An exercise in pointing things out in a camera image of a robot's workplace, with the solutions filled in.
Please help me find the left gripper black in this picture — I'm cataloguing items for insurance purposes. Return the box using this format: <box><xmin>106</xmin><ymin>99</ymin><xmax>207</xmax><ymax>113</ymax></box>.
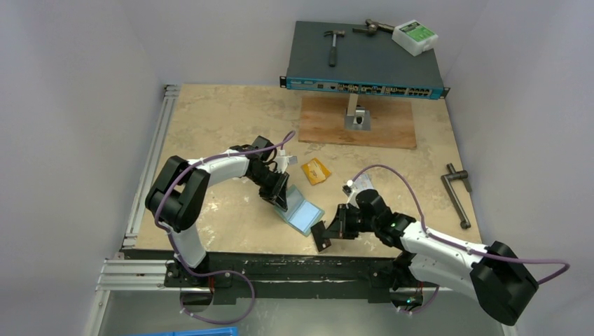
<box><xmin>247</xmin><ymin>167</ymin><xmax>289</xmax><ymax>211</ymax></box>

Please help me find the black credit card stack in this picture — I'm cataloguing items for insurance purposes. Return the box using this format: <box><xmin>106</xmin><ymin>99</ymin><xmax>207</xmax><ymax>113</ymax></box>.
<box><xmin>310</xmin><ymin>220</ymin><xmax>331</xmax><ymax>253</ymax></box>

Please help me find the teal card holder wallet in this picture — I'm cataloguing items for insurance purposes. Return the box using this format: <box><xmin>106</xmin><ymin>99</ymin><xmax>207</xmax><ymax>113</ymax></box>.
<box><xmin>274</xmin><ymin>185</ymin><xmax>324</xmax><ymax>237</ymax></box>

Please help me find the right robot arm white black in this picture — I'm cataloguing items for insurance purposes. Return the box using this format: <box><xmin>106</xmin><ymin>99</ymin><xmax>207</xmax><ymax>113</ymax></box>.
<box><xmin>322</xmin><ymin>189</ymin><xmax>539</xmax><ymax>326</ymax></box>

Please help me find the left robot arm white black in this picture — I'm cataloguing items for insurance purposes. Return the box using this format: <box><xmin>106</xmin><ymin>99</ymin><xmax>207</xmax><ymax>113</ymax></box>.
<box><xmin>145</xmin><ymin>136</ymin><xmax>289</xmax><ymax>286</ymax></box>

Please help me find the gold credit card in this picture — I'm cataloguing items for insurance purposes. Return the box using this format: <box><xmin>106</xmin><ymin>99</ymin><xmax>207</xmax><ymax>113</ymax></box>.
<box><xmin>301</xmin><ymin>157</ymin><xmax>331</xmax><ymax>186</ymax></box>

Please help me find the plywood board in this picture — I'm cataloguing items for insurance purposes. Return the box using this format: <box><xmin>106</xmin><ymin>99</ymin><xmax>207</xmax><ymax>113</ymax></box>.
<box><xmin>298</xmin><ymin>97</ymin><xmax>417</xmax><ymax>149</ymax></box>

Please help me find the blue plastic bin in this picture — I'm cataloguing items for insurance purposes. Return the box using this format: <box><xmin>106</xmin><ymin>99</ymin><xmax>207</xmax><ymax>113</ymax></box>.
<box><xmin>130</xmin><ymin>327</ymin><xmax>239</xmax><ymax>336</ymax></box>

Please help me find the small claw hammer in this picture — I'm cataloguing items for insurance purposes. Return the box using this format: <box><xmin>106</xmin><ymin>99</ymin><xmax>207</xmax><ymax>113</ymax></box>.
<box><xmin>324</xmin><ymin>30</ymin><xmax>345</xmax><ymax>67</ymax></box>

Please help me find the dark hammer tool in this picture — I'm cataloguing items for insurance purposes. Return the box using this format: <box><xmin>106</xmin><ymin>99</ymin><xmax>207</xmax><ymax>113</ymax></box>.
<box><xmin>352</xmin><ymin>19</ymin><xmax>395</xmax><ymax>36</ymax></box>

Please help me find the white green box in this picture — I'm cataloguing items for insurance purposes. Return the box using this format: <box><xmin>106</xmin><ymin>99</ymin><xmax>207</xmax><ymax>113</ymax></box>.
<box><xmin>392</xmin><ymin>20</ymin><xmax>438</xmax><ymax>57</ymax></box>

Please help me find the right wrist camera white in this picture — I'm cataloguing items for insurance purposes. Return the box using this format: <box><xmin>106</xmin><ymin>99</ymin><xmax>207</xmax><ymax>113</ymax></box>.
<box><xmin>343</xmin><ymin>180</ymin><xmax>361</xmax><ymax>208</ymax></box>

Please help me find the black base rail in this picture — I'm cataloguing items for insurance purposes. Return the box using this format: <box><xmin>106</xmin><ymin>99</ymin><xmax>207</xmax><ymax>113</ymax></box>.
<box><xmin>111</xmin><ymin>244</ymin><xmax>439</xmax><ymax>307</ymax></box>

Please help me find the metal post stand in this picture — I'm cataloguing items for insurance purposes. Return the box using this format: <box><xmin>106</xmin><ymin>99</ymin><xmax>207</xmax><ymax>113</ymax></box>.
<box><xmin>344</xmin><ymin>94</ymin><xmax>371</xmax><ymax>131</ymax></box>

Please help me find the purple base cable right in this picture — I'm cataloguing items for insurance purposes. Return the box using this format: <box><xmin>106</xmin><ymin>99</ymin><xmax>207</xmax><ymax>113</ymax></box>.
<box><xmin>394</xmin><ymin>280</ymin><xmax>441</xmax><ymax>316</ymax></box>

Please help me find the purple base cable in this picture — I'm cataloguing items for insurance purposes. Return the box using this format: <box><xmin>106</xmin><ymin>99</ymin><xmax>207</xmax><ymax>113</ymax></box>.
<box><xmin>394</xmin><ymin>280</ymin><xmax>441</xmax><ymax>316</ymax></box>
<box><xmin>178</xmin><ymin>270</ymin><xmax>258</xmax><ymax>326</ymax></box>

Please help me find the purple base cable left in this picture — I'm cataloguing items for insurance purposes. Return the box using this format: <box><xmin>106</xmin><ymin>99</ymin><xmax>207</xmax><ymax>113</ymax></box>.
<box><xmin>178</xmin><ymin>270</ymin><xmax>258</xmax><ymax>326</ymax></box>

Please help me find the aluminium frame rail left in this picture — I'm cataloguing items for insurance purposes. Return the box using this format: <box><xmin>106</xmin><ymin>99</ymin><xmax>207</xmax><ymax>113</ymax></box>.
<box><xmin>121</xmin><ymin>84</ymin><xmax>181</xmax><ymax>249</ymax></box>

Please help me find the aluminium frame rail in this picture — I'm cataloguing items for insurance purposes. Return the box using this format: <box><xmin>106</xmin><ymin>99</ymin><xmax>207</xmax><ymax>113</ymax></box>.
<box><xmin>95</xmin><ymin>260</ymin><xmax>167</xmax><ymax>291</ymax></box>
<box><xmin>121</xmin><ymin>84</ymin><xmax>181</xmax><ymax>249</ymax></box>

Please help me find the network switch dark blue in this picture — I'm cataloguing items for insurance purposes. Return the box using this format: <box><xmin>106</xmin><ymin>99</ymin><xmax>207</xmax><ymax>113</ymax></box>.
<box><xmin>279</xmin><ymin>21</ymin><xmax>450</xmax><ymax>100</ymax></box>

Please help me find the aluminium frame rail front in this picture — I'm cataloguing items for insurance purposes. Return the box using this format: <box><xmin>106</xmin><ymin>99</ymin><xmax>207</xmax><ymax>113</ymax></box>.
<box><xmin>95</xmin><ymin>260</ymin><xmax>167</xmax><ymax>291</ymax></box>

